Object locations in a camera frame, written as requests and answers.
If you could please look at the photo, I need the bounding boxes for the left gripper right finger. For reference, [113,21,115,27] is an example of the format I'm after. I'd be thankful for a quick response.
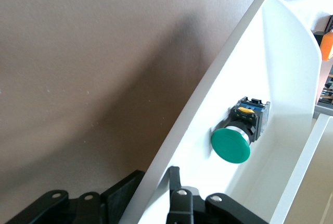
[166,166,268,224]

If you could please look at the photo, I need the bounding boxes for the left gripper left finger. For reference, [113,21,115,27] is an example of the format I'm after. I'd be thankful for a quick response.
[5,170,145,224]

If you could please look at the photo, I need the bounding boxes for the green mushroom push button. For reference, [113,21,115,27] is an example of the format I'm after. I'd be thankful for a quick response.
[210,96,271,165]

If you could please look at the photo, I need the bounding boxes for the white plastic drawer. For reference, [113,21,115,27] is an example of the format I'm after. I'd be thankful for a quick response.
[118,0,322,224]

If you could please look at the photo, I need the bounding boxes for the white drawer cabinet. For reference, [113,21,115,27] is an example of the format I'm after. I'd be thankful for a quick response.
[270,104,333,224]

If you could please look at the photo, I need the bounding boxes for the orange switch box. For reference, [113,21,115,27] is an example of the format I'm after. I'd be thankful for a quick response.
[313,31,333,62]

